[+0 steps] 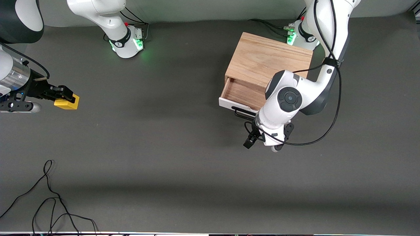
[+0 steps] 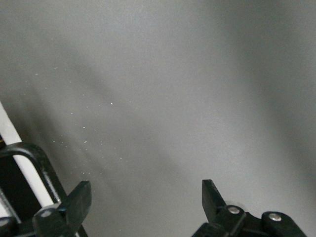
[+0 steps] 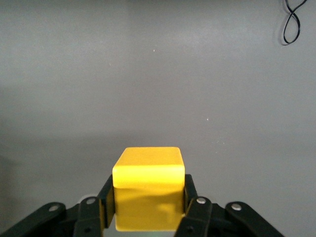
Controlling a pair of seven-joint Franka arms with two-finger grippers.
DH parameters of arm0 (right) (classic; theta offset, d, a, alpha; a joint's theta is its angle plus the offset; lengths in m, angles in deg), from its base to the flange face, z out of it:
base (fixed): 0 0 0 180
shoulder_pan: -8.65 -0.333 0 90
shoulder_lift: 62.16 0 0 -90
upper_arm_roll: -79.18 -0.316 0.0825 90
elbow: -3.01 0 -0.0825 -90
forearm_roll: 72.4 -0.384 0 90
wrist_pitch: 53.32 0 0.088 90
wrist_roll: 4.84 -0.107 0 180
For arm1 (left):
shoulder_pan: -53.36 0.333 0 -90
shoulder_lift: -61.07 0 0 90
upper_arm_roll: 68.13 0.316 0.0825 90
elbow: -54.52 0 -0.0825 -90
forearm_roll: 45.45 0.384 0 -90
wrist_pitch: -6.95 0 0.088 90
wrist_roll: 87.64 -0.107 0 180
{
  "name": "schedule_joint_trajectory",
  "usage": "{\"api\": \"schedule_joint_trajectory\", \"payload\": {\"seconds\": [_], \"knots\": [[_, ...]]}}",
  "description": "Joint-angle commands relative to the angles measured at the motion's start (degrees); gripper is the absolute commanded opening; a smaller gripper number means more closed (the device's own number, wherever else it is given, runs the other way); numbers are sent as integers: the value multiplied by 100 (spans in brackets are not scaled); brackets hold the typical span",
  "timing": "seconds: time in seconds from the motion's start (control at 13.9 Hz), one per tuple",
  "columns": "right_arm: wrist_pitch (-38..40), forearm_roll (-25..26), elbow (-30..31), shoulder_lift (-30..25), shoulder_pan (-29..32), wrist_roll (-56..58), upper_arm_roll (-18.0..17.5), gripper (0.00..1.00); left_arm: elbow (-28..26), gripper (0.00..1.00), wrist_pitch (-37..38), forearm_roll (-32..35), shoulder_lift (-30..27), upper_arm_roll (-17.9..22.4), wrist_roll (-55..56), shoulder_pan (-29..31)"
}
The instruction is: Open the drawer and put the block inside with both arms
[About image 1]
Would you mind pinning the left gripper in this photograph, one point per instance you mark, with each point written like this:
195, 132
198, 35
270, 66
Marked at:
255, 132

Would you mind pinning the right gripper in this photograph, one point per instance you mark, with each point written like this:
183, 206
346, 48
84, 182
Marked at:
35, 88

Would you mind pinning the yellow cube block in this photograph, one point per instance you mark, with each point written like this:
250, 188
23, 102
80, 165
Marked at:
70, 105

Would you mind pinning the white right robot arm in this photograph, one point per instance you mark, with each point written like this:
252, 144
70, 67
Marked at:
111, 23

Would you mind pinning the wooden drawer cabinet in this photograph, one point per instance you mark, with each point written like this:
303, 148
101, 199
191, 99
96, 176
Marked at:
269, 59

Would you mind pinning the dark grey table mat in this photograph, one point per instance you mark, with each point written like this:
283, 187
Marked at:
164, 164

